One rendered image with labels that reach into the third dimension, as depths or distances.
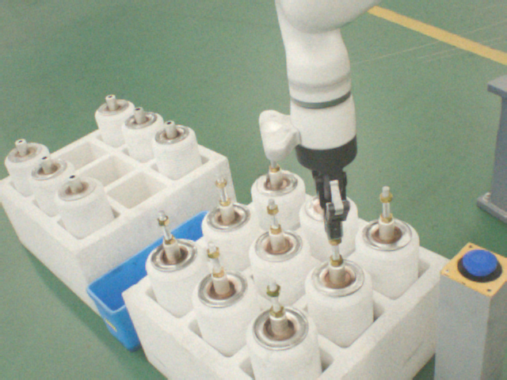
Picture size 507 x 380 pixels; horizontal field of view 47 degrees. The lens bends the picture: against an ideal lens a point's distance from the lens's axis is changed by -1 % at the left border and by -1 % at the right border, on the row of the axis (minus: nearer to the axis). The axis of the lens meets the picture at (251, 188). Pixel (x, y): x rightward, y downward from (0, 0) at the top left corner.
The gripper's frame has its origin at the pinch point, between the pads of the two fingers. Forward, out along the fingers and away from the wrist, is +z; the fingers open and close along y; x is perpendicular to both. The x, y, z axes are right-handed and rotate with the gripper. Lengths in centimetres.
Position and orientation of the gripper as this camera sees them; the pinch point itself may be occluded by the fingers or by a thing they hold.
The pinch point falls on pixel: (333, 223)
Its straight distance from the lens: 79.4
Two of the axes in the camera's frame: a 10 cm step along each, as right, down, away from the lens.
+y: -0.9, -5.7, 8.2
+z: 1.5, 8.1, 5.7
